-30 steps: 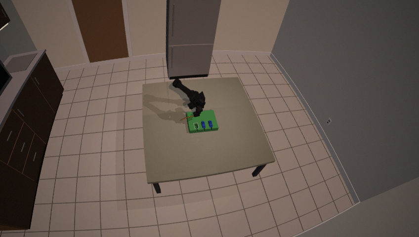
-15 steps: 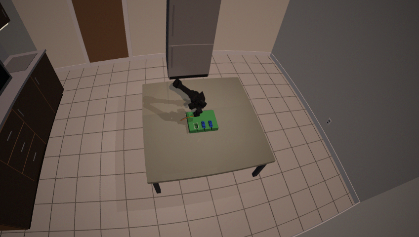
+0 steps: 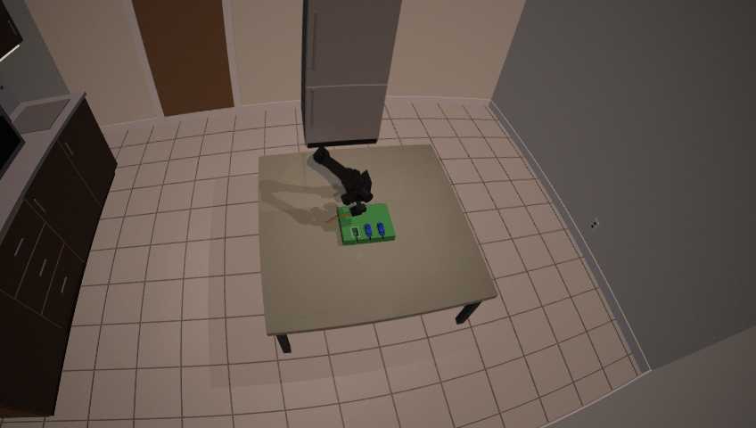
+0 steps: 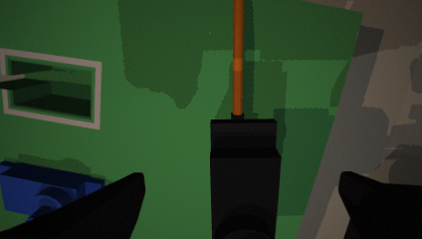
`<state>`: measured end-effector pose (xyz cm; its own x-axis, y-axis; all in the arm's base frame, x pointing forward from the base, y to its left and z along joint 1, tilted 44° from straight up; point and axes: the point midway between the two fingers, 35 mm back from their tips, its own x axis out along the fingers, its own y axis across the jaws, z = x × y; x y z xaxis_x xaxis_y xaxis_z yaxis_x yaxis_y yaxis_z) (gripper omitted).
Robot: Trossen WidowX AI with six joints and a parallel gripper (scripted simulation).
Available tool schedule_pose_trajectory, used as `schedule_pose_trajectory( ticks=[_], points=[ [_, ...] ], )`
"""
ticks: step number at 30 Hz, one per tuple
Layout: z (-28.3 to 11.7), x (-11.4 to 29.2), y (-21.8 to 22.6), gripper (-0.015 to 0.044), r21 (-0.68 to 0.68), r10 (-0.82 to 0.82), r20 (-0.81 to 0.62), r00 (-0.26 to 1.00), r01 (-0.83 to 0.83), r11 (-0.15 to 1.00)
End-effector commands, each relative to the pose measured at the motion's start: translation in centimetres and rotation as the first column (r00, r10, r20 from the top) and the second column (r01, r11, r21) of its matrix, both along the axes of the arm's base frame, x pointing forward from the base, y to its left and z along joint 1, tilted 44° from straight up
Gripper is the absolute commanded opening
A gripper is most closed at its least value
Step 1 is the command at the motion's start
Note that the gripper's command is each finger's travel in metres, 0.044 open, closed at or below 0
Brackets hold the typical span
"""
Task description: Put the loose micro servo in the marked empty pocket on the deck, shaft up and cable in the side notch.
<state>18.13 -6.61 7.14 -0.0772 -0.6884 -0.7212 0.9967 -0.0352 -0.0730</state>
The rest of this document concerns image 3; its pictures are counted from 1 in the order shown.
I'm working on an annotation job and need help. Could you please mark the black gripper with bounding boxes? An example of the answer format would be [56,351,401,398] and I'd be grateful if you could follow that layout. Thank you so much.
[345,189,366,215]

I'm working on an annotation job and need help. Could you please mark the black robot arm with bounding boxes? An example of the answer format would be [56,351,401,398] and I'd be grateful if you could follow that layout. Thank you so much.
[313,146,374,206]

